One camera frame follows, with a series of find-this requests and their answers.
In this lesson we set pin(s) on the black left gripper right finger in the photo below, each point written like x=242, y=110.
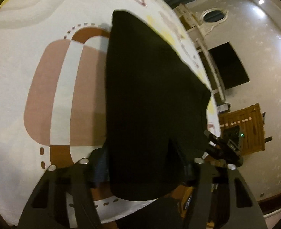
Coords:
x=224, y=191

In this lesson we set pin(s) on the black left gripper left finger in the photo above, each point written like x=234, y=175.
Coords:
x=47, y=205

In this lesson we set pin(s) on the black pants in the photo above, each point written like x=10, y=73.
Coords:
x=155, y=112

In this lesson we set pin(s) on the person's right hand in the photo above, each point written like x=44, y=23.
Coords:
x=218, y=163

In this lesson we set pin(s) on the brown wooden door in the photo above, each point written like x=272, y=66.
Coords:
x=245, y=127

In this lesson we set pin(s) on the white tv console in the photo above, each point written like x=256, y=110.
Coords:
x=214, y=77

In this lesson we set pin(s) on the black flat screen television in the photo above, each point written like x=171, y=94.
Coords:
x=231, y=69

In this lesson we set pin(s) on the white dressing table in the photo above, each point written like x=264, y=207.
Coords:
x=195, y=27

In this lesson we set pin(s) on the white oval vanity mirror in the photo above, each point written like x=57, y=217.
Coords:
x=214, y=15

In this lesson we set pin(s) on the white patterned bed sheet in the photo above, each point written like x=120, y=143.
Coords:
x=52, y=105

